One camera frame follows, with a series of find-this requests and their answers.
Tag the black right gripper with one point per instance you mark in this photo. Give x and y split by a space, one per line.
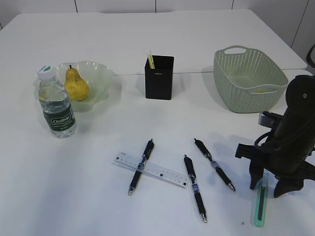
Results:
283 151

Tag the teal utility knife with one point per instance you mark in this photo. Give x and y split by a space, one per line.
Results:
261 201

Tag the black pen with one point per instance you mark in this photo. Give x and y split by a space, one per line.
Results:
145 156
198 199
214 164

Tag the clear plastic ruler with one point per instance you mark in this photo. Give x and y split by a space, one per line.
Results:
152 170

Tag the yellow utility knife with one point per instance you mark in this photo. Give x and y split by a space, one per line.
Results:
151 60

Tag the yellow pear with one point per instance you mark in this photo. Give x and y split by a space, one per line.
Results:
76 87

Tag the clear water bottle green label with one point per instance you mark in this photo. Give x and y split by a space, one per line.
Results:
55 103

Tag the blue grey right robot arm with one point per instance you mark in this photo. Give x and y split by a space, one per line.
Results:
300 98

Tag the green woven plastic basket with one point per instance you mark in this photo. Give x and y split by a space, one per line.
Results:
238 75

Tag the black pen on ruler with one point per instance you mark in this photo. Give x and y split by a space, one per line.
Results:
145 156

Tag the black square pen holder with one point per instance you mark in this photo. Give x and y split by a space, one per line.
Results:
158 81

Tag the green wavy glass plate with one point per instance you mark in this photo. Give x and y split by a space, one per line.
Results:
95 75

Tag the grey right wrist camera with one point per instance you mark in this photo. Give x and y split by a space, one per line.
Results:
269 119

